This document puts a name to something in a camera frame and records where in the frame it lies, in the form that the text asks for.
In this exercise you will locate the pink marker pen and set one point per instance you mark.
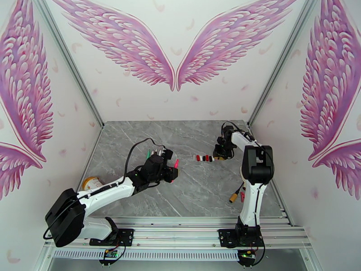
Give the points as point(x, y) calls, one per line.
point(176, 163)

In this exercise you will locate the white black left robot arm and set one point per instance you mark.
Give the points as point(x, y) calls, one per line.
point(104, 191)

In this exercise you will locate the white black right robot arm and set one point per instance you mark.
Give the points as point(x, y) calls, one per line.
point(251, 205)

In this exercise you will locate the red crocodile clip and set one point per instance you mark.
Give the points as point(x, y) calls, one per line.
point(242, 196)

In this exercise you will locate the small green circuit board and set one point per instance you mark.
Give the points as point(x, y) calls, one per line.
point(246, 253)
point(110, 253)

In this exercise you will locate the aluminium mounting rail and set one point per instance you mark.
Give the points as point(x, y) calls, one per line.
point(174, 235)

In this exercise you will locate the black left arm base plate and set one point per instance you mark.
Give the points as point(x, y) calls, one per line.
point(127, 236)

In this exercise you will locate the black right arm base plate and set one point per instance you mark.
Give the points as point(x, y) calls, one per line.
point(225, 236)

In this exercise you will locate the aluminium frame post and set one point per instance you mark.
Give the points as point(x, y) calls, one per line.
point(283, 61)
point(70, 61)

